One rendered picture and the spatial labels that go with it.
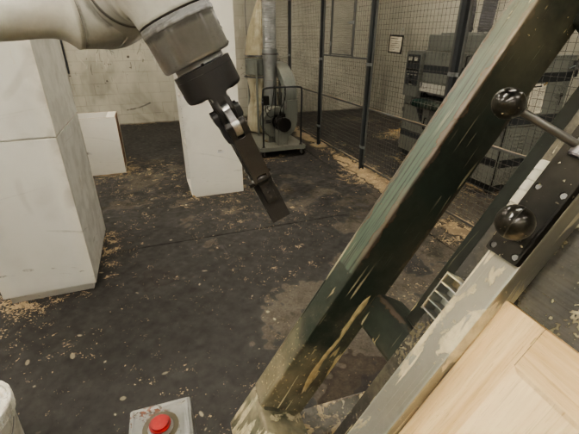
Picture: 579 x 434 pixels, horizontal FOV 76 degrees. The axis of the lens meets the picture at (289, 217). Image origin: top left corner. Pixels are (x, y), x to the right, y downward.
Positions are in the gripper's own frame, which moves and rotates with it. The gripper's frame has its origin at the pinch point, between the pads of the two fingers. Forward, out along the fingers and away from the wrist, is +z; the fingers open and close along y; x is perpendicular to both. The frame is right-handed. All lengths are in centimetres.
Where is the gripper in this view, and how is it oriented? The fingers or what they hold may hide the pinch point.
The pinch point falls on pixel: (270, 198)
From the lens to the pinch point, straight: 55.1
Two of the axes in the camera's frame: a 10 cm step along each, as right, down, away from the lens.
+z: 4.1, 8.0, 4.5
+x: -8.7, 4.9, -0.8
